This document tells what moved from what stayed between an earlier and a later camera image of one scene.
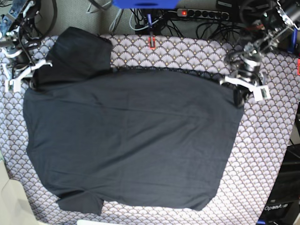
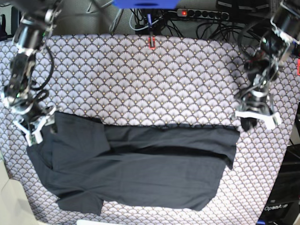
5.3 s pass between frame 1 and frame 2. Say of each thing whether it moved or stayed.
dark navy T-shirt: moved
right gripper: moved
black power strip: stayed
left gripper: moved
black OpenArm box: stayed
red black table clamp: stayed
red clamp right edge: stayed
